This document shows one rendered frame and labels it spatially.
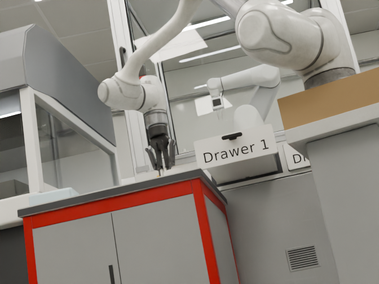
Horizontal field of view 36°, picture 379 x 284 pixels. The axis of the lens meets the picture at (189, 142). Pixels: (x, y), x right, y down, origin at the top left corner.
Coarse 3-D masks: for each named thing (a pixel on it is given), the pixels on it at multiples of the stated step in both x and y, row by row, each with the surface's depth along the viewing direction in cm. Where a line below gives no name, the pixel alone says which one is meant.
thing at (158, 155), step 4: (156, 144) 223; (156, 148) 223; (156, 152) 223; (160, 152) 225; (156, 156) 223; (160, 156) 224; (156, 160) 223; (160, 160) 223; (160, 164) 222; (160, 168) 221
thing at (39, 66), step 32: (32, 32) 264; (0, 64) 249; (32, 64) 255; (64, 64) 297; (32, 96) 247; (64, 96) 286; (96, 96) 341; (32, 128) 240; (96, 128) 326; (32, 160) 236; (32, 192) 233; (0, 224) 230; (0, 256) 234
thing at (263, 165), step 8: (248, 160) 216; (256, 160) 218; (264, 160) 220; (272, 160) 222; (216, 168) 219; (224, 168) 221; (232, 168) 223; (240, 168) 226; (248, 168) 228; (256, 168) 230; (264, 168) 233; (272, 168) 235; (216, 176) 231; (224, 176) 233; (232, 176) 236; (240, 176) 238
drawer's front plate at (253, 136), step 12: (252, 132) 210; (264, 132) 209; (204, 144) 212; (216, 144) 211; (228, 144) 210; (240, 144) 210; (252, 144) 209; (228, 156) 209; (240, 156) 208; (252, 156) 208; (264, 156) 208; (204, 168) 210
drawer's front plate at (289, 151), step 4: (284, 144) 239; (284, 148) 239; (288, 148) 238; (292, 148) 238; (284, 152) 238; (288, 152) 238; (292, 152) 238; (296, 152) 237; (288, 156) 237; (292, 156) 237; (296, 156) 237; (288, 160) 237; (292, 160) 237; (296, 160) 236; (308, 160) 235; (288, 164) 237; (292, 164) 236; (296, 164) 236; (300, 164) 236; (304, 164) 235; (308, 164) 235; (288, 168) 237; (292, 168) 236; (296, 168) 236
